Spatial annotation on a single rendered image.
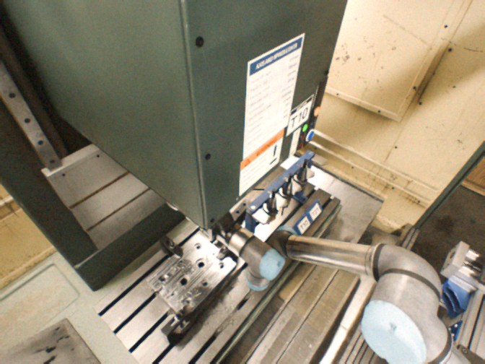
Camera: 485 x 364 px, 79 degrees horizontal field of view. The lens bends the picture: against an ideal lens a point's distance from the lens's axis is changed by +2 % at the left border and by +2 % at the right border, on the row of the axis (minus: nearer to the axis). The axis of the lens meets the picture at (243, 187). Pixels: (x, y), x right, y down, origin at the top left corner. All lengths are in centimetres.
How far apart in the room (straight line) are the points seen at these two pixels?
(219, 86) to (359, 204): 149
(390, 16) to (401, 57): 16
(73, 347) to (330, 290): 122
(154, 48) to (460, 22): 117
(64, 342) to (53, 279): 40
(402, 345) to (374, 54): 117
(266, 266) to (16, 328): 141
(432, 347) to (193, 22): 66
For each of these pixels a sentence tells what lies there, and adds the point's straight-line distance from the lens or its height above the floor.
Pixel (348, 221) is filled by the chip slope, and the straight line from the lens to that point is 180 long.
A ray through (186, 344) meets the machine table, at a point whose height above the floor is 90.
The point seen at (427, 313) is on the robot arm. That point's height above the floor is 158.
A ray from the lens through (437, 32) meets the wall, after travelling 142.
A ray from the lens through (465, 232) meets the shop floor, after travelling 330.
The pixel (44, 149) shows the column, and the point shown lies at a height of 150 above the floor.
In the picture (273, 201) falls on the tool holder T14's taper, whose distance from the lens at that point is 111.
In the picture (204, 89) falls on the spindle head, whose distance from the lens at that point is 43.
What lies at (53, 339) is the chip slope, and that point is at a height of 66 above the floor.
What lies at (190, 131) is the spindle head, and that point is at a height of 186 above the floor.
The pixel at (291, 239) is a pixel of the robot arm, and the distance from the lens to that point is 91.
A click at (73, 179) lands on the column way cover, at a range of 120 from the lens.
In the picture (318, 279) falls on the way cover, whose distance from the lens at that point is 159.
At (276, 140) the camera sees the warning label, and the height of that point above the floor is 170.
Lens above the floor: 213
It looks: 48 degrees down
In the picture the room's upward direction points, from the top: 3 degrees clockwise
